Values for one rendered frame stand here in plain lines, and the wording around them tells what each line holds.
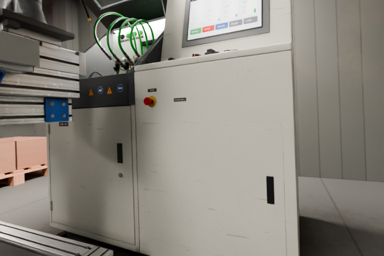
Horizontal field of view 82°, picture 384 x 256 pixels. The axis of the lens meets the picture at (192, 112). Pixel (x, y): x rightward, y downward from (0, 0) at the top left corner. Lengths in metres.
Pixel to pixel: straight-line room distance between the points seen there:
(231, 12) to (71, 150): 1.17
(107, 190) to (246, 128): 0.80
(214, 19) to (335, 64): 1.76
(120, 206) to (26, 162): 2.17
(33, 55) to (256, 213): 0.88
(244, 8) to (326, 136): 1.85
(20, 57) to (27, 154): 2.64
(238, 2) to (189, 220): 1.08
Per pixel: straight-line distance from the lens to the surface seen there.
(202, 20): 1.32
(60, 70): 0.92
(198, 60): 0.95
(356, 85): 2.79
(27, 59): 0.72
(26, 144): 3.28
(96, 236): 1.47
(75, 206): 1.53
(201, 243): 1.08
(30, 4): 0.93
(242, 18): 1.24
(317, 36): 2.83
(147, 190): 1.13
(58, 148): 1.56
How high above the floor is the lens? 0.74
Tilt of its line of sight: level
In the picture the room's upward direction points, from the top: 2 degrees counter-clockwise
